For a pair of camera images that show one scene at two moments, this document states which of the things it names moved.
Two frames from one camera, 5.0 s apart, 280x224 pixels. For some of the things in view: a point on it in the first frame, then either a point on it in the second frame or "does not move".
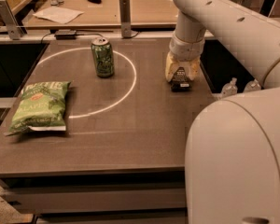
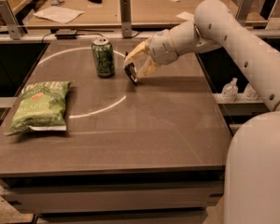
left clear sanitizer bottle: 231,89 does not move
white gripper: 186,49 to 162,49
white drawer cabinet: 99,199 does not move
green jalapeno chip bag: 41,106 does not move
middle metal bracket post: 125,18 does not move
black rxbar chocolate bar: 180,82 to 132,72
